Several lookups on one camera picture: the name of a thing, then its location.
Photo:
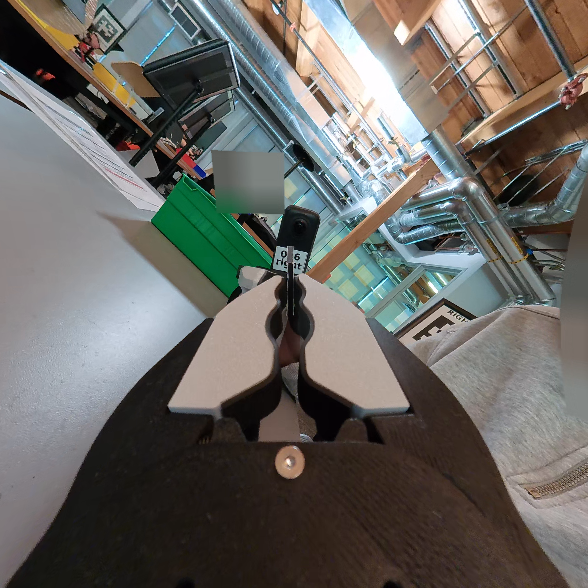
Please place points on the black white marker card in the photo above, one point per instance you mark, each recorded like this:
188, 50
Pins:
108, 25

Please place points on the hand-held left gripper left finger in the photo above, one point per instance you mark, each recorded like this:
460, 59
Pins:
220, 358

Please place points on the wooden post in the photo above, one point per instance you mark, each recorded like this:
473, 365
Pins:
381, 211

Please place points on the person's right hand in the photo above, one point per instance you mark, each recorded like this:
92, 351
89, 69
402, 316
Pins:
290, 349

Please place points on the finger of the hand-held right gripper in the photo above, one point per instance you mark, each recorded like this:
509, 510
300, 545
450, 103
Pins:
255, 278

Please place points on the person's grey zip hoodie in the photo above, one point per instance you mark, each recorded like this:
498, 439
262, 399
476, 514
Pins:
505, 413

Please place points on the black monitor stand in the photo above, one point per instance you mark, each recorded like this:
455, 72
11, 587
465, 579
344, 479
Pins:
165, 124

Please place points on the long silver air duct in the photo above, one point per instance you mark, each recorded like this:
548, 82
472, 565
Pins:
271, 87

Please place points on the beige chair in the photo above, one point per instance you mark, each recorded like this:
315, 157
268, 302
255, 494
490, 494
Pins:
135, 80

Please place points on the small black monitor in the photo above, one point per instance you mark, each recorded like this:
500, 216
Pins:
213, 112

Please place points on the green plastic bin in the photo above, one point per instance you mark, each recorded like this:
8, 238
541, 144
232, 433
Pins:
206, 234

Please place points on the wooden desk with yellow panel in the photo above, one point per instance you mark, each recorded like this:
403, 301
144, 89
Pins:
69, 55

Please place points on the framed black white marker board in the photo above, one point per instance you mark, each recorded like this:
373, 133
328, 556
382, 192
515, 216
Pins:
436, 321

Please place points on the silver bent pipes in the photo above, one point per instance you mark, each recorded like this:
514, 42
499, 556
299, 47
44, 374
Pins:
464, 211

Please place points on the red pipe valve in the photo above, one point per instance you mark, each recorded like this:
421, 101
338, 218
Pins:
572, 92

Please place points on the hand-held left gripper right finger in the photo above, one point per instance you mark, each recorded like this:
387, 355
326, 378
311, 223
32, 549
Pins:
353, 358

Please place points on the large black monitor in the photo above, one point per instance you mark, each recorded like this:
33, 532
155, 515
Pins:
193, 69

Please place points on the white printed paper sheet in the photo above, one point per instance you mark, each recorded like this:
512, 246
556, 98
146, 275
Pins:
82, 142

